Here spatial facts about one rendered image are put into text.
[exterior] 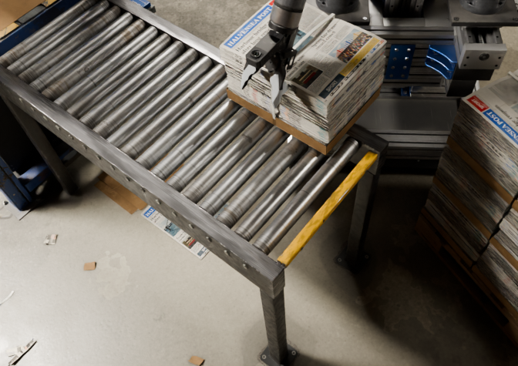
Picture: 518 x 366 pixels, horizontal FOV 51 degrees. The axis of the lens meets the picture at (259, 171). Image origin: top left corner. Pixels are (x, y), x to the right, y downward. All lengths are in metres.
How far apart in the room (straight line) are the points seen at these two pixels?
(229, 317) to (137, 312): 0.37
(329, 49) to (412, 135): 0.95
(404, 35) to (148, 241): 1.34
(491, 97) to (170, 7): 2.15
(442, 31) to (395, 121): 0.52
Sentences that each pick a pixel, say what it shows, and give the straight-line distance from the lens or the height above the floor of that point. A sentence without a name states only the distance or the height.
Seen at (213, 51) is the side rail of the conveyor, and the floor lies 0.80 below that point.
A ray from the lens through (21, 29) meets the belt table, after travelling 2.21.
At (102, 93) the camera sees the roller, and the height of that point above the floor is 0.79.
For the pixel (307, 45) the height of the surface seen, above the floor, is 1.03.
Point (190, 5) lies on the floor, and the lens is 3.38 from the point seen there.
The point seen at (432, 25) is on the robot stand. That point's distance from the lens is 2.10.
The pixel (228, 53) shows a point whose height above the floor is 1.01.
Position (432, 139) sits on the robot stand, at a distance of 2.38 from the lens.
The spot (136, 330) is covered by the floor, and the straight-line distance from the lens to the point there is 2.26.
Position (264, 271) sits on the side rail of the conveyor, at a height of 0.80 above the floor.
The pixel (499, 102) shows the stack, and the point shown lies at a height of 0.83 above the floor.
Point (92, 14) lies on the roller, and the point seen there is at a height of 0.79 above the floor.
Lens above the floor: 2.07
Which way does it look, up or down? 56 degrees down
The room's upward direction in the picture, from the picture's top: 6 degrees counter-clockwise
